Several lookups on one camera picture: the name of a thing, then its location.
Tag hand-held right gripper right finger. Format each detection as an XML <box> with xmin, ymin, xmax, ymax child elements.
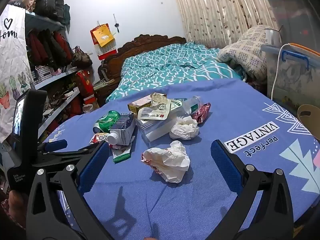
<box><xmin>207</xmin><ymin>139</ymin><xmax>294</xmax><ymax>240</ymax></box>

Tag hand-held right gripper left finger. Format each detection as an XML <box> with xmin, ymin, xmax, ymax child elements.
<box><xmin>26</xmin><ymin>140</ymin><xmax>113</xmax><ymax>240</ymax></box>

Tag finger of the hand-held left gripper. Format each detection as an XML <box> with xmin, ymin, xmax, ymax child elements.
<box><xmin>32</xmin><ymin>144</ymin><xmax>100</xmax><ymax>170</ymax></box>
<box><xmin>37</xmin><ymin>139</ymin><xmax>68</xmax><ymax>153</ymax></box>

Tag green drink can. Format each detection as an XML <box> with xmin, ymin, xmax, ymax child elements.
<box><xmin>93</xmin><ymin>110</ymin><xmax>122</xmax><ymax>133</ymax></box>

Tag clear plastic bottle green label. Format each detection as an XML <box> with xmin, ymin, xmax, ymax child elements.
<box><xmin>170</xmin><ymin>96</ymin><xmax>203</xmax><ymax>117</ymax></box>

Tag yellow cardboard box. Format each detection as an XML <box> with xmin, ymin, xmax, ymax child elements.
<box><xmin>127</xmin><ymin>95</ymin><xmax>167</xmax><ymax>113</ymax></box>

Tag beige plastic bin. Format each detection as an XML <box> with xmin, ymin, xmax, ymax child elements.
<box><xmin>297</xmin><ymin>104</ymin><xmax>320</xmax><ymax>140</ymax></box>

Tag person's left hand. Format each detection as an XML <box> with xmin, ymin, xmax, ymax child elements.
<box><xmin>7</xmin><ymin>189</ymin><xmax>28</xmax><ymax>230</ymax></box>

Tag red white snack wrapper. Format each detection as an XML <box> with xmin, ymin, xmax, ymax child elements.
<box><xmin>89</xmin><ymin>133</ymin><xmax>110</xmax><ymax>144</ymax></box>

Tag green white flat packet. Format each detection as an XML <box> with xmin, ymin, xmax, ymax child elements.
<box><xmin>111</xmin><ymin>136</ymin><xmax>137</xmax><ymax>164</ymax></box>

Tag white grey drink carton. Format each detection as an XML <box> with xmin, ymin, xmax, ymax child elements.
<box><xmin>107</xmin><ymin>112</ymin><xmax>137</xmax><ymax>146</ymax></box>

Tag crumpled white tissue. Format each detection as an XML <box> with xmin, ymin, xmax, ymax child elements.
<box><xmin>169</xmin><ymin>116</ymin><xmax>200</xmax><ymax>140</ymax></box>

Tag blue printed blanket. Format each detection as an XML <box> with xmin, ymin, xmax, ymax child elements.
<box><xmin>41</xmin><ymin>79</ymin><xmax>320</xmax><ymax>240</ymax></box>

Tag red foil wrapper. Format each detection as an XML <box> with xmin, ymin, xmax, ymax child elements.
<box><xmin>191</xmin><ymin>102</ymin><xmax>212</xmax><ymax>123</ymax></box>

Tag crumpled white paper red print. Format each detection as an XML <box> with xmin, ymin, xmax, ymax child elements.
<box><xmin>141</xmin><ymin>141</ymin><xmax>191</xmax><ymax>183</ymax></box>

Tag red gift box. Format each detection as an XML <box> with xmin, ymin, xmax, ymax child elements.
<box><xmin>75</xmin><ymin>70</ymin><xmax>97</xmax><ymax>104</ymax></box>

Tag grey metal shelf rack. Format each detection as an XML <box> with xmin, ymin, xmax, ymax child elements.
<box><xmin>25</xmin><ymin>12</ymin><xmax>83</xmax><ymax>140</ymax></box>

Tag white pouch red label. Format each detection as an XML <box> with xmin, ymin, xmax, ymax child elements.
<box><xmin>137</xmin><ymin>106</ymin><xmax>170</xmax><ymax>121</ymax></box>

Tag white printed cloth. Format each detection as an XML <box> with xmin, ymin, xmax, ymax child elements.
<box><xmin>0</xmin><ymin>4</ymin><xmax>35</xmax><ymax>143</ymax></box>

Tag brown handbag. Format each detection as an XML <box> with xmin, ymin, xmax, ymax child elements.
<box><xmin>72</xmin><ymin>46</ymin><xmax>93</xmax><ymax>68</ymax></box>

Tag red and black jackets pile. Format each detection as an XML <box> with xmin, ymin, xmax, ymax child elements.
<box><xmin>26</xmin><ymin>29</ymin><xmax>74</xmax><ymax>67</ymax></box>

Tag patterned grey pillow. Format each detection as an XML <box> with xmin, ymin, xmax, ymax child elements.
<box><xmin>216</xmin><ymin>25</ymin><xmax>273</xmax><ymax>82</ymax></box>

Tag teal patterned quilt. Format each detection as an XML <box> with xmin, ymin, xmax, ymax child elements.
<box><xmin>105</xmin><ymin>41</ymin><xmax>242</xmax><ymax>103</ymax></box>

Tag metal cup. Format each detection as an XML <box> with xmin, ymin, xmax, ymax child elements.
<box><xmin>264</xmin><ymin>25</ymin><xmax>284</xmax><ymax>48</ymax></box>

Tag carved wooden headboard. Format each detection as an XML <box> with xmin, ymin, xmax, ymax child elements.
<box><xmin>96</xmin><ymin>34</ymin><xmax>187</xmax><ymax>105</ymax></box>

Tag dark bags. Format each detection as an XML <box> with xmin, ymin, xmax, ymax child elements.
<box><xmin>54</xmin><ymin>0</ymin><xmax>72</xmax><ymax>25</ymax></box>

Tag large black bag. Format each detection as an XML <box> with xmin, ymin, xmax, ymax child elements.
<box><xmin>34</xmin><ymin>0</ymin><xmax>57</xmax><ymax>18</ymax></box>

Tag beige leaf print curtain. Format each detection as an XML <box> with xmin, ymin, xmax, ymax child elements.
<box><xmin>170</xmin><ymin>0</ymin><xmax>278</xmax><ymax>49</ymax></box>

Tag storage box blue lid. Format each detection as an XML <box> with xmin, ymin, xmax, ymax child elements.
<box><xmin>262</xmin><ymin>0</ymin><xmax>320</xmax><ymax>45</ymax></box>

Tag white cable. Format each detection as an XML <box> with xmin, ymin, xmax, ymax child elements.
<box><xmin>271</xmin><ymin>43</ymin><xmax>294</xmax><ymax>100</ymax></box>

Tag clear storage box blue handle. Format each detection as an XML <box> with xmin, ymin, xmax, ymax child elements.
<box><xmin>260</xmin><ymin>42</ymin><xmax>320</xmax><ymax>113</ymax></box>

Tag red yellow wall calendar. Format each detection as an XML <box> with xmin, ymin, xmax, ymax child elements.
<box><xmin>90</xmin><ymin>24</ymin><xmax>118</xmax><ymax>60</ymax></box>

